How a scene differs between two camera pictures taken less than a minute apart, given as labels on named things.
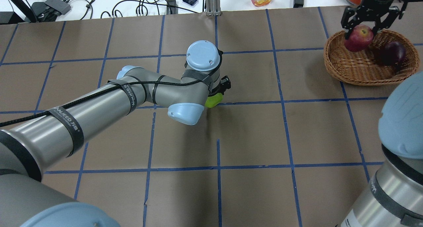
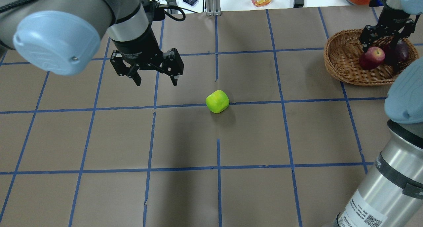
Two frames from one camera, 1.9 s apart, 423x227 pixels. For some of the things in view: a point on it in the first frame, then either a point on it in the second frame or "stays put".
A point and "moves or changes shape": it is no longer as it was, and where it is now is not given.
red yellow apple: x=361 y=37 to x=373 y=57
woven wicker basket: x=363 y=67 stays put
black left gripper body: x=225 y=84 to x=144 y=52
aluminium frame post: x=212 y=2 stays put
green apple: x=212 y=101 moves or changes shape
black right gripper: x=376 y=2 to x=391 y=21
